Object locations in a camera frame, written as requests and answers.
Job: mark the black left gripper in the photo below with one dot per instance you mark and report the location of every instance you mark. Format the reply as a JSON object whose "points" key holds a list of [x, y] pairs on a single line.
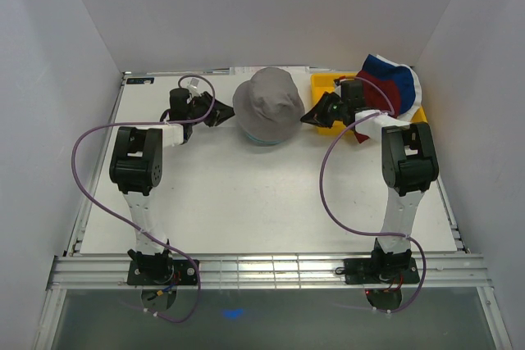
{"points": [[220, 114]]}

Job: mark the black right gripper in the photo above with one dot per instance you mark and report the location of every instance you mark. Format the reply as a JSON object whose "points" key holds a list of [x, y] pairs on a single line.
{"points": [[317, 114]]}

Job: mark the teal bucket hat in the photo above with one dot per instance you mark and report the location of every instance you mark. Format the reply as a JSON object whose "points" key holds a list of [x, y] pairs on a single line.
{"points": [[261, 142]]}

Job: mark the maroon bucket hat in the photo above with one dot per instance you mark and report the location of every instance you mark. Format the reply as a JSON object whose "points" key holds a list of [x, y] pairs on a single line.
{"points": [[381, 91]]}

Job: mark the grey bucket hat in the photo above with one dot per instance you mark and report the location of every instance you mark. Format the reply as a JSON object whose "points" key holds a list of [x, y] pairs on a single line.
{"points": [[268, 105]]}

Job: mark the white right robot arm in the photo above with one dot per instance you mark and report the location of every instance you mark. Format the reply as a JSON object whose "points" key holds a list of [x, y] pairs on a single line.
{"points": [[408, 158]]}

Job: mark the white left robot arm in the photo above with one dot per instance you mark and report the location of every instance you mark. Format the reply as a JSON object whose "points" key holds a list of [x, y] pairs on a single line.
{"points": [[137, 161]]}

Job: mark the yellow plastic tray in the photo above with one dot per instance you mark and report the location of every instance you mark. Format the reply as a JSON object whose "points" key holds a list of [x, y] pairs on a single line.
{"points": [[324, 83]]}

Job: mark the white bucket hat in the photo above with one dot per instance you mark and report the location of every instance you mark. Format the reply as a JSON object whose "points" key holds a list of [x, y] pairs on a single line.
{"points": [[416, 92]]}

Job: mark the blue bucket hat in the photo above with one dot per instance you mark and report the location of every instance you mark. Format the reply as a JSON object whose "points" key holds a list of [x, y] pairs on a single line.
{"points": [[405, 79]]}

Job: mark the blue label sticker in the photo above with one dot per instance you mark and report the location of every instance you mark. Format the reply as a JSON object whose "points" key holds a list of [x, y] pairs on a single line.
{"points": [[140, 80]]}

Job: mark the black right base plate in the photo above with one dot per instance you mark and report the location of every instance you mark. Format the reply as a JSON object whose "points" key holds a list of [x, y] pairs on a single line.
{"points": [[363, 271]]}

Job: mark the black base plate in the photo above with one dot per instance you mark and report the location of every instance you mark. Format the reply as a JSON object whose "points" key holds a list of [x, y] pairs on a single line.
{"points": [[176, 271], [363, 271]]}

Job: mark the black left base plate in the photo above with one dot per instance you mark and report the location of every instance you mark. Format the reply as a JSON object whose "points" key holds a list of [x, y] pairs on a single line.
{"points": [[176, 271]]}

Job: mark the aluminium frame rail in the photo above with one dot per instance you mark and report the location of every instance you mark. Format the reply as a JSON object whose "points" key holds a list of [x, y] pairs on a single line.
{"points": [[289, 271]]}

